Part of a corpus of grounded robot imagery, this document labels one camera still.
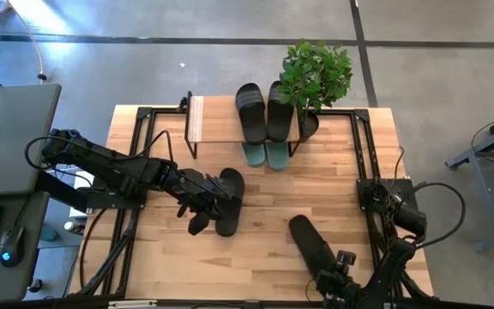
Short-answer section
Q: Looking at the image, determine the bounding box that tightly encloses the teal round object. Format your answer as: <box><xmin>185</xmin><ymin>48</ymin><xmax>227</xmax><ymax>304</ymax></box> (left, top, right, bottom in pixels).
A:
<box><xmin>39</xmin><ymin>225</ymin><xmax>59</xmax><ymax>242</ymax></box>

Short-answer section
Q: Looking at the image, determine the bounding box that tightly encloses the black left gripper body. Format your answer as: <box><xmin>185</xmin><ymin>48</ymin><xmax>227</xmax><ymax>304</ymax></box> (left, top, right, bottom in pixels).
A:
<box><xmin>172</xmin><ymin>168</ymin><xmax>222</xmax><ymax>220</ymax></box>

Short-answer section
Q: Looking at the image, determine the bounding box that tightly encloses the green leafy plant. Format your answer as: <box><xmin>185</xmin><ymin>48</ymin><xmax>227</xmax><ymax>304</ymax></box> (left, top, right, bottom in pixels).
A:
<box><xmin>275</xmin><ymin>39</ymin><xmax>354</xmax><ymax>113</ymax></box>

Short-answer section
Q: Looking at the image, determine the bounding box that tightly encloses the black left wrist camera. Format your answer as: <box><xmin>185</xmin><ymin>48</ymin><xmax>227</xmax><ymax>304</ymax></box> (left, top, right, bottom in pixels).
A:
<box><xmin>187</xmin><ymin>210</ymin><xmax>211</xmax><ymax>237</ymax></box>

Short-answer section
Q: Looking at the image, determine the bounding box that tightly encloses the white power box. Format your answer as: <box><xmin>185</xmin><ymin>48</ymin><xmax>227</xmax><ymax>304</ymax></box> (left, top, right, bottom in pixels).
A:
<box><xmin>69</xmin><ymin>170</ymin><xmax>102</xmax><ymax>219</ymax></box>

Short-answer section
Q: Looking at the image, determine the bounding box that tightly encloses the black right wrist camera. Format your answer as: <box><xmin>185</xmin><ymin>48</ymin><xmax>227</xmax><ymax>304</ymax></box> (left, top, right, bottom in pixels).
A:
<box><xmin>335</xmin><ymin>250</ymin><xmax>358</xmax><ymax>268</ymax></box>

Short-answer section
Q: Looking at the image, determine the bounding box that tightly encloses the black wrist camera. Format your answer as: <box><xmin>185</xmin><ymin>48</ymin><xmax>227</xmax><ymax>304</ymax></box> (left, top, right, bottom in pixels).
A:
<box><xmin>187</xmin><ymin>210</ymin><xmax>211</xmax><ymax>237</ymax></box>
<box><xmin>335</xmin><ymin>250</ymin><xmax>358</xmax><ymax>268</ymax></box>

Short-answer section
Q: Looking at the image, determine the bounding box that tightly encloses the beige floor cable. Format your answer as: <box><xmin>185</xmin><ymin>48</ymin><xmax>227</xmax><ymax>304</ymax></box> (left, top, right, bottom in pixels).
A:
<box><xmin>9</xmin><ymin>0</ymin><xmax>47</xmax><ymax>82</ymax></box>

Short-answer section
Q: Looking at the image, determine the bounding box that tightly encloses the wooden shelf black metal frame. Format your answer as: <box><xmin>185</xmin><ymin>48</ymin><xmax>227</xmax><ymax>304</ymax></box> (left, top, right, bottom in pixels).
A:
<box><xmin>179</xmin><ymin>90</ymin><xmax>302</xmax><ymax>161</ymax></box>

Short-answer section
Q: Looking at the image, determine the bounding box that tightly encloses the black rubber slide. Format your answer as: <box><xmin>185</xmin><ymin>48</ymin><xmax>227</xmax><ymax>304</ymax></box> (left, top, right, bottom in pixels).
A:
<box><xmin>266</xmin><ymin>80</ymin><xmax>295</xmax><ymax>143</ymax></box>
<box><xmin>214</xmin><ymin>167</ymin><xmax>246</xmax><ymax>238</ymax></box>
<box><xmin>288</xmin><ymin>214</ymin><xmax>339</xmax><ymax>282</ymax></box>
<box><xmin>234</xmin><ymin>82</ymin><xmax>268</xmax><ymax>146</ymax></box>

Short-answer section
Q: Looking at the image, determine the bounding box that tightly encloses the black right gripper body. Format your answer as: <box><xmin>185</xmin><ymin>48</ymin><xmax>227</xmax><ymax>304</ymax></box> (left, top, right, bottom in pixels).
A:
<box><xmin>315</xmin><ymin>265</ymin><xmax>362</xmax><ymax>309</ymax></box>

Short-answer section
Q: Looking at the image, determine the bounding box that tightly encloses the white metal bracket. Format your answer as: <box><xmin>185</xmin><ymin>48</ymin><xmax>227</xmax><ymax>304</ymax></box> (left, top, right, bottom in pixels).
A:
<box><xmin>108</xmin><ymin>300</ymin><xmax>158</xmax><ymax>309</ymax></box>

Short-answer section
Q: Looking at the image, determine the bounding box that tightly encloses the black computer mouse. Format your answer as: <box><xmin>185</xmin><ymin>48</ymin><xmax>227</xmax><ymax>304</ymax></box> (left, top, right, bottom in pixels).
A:
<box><xmin>0</xmin><ymin>225</ymin><xmax>27</xmax><ymax>269</ymax></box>

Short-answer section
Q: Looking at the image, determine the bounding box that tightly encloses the black plant pot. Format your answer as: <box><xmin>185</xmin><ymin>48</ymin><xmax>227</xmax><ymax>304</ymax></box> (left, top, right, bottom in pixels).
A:
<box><xmin>296</xmin><ymin>109</ymin><xmax>320</xmax><ymax>143</ymax></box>

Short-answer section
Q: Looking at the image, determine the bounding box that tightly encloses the black support beam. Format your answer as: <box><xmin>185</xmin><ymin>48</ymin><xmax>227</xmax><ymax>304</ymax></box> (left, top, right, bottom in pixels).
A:
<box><xmin>35</xmin><ymin>169</ymin><xmax>92</xmax><ymax>212</ymax></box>

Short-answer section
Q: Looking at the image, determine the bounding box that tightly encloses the green rubber slide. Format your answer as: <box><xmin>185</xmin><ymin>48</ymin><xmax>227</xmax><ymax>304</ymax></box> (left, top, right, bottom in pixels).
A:
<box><xmin>241</xmin><ymin>142</ymin><xmax>268</xmax><ymax>168</ymax></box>
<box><xmin>265</xmin><ymin>141</ymin><xmax>291</xmax><ymax>172</ymax></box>

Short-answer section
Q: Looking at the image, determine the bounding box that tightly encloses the light grey desk top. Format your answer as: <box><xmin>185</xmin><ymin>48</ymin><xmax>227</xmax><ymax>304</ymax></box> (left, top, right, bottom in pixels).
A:
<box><xmin>0</xmin><ymin>83</ymin><xmax>63</xmax><ymax>197</ymax></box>

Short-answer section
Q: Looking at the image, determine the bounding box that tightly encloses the small bottle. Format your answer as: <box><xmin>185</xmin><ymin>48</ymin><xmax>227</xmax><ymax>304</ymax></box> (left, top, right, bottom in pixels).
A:
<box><xmin>63</xmin><ymin>221</ymin><xmax>86</xmax><ymax>235</ymax></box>

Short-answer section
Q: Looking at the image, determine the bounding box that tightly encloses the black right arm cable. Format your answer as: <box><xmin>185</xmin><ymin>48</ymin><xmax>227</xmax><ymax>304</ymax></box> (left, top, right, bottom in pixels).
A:
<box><xmin>390</xmin><ymin>145</ymin><xmax>467</xmax><ymax>251</ymax></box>

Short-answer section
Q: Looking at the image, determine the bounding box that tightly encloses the black hose cable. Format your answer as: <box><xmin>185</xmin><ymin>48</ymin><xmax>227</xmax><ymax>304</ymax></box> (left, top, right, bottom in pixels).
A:
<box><xmin>78</xmin><ymin>209</ymin><xmax>107</xmax><ymax>289</ymax></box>

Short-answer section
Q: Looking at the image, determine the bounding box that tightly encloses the grey metal table frame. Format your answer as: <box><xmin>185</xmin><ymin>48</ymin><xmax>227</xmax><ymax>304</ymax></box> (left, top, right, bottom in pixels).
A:
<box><xmin>445</xmin><ymin>106</ymin><xmax>494</xmax><ymax>252</ymax></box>

